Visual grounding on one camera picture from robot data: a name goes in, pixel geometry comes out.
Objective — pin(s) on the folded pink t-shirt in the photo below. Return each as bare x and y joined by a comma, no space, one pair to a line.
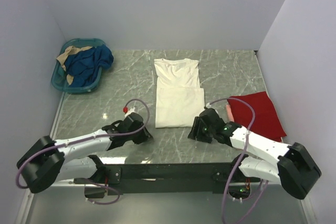
229,113

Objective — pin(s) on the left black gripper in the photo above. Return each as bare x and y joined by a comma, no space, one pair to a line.
145,136

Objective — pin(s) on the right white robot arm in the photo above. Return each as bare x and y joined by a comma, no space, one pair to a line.
290,166

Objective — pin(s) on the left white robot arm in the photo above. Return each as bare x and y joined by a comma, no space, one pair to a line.
49,161

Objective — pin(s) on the aluminium rail frame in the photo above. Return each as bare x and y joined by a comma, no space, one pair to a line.
244,201

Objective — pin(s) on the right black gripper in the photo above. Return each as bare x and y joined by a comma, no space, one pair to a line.
198,124

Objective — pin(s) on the black base beam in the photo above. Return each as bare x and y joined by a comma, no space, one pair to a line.
166,178

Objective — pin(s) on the blue t-shirt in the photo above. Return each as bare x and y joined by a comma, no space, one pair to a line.
102,58

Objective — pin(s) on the tan t-shirt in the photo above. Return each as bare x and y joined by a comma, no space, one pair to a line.
78,65

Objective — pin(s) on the cream white t-shirt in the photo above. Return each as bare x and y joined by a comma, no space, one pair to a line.
179,96

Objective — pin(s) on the folded red t-shirt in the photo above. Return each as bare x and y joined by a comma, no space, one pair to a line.
266,121

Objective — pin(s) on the teal plastic laundry basket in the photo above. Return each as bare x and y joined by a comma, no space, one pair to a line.
59,77

